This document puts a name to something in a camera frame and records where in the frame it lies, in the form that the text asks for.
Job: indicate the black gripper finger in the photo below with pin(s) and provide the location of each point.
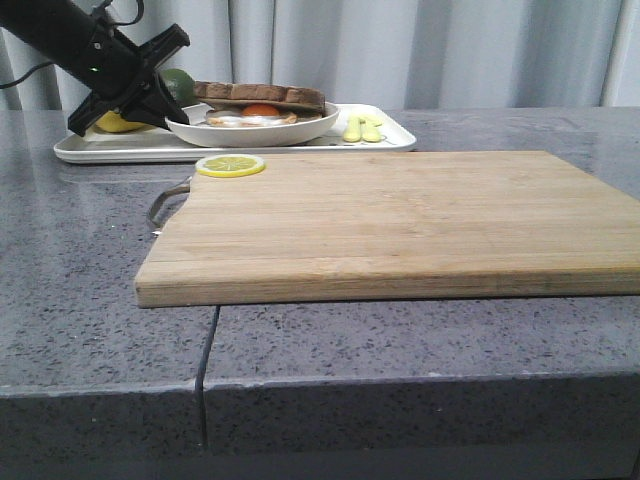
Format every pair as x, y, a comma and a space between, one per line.
91, 109
147, 99

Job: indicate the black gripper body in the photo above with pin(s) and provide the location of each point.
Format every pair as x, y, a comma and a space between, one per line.
99, 55

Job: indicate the white round plate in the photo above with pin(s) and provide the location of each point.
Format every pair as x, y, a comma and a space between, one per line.
200, 133

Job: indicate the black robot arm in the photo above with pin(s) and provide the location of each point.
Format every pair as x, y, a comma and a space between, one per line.
40, 23

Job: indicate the white rectangular tray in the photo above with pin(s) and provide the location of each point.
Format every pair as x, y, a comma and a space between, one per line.
153, 145

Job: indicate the green lime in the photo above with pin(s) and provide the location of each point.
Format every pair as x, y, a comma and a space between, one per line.
180, 85

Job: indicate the yellow lemon slice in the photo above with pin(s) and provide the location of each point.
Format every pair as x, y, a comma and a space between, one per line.
230, 165

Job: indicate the fried egg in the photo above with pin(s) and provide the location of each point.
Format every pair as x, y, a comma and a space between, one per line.
252, 115

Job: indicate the left yellow small utensil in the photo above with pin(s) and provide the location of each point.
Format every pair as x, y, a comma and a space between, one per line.
352, 132

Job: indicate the yellow small utensil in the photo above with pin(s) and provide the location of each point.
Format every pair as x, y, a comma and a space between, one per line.
352, 132
370, 128

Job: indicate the right yellow small utensil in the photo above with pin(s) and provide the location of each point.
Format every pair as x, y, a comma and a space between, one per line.
370, 128

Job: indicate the wooden cutting board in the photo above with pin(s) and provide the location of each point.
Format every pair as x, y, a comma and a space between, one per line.
415, 225

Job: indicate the grey curtain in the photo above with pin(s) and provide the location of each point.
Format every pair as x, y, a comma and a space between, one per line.
410, 54

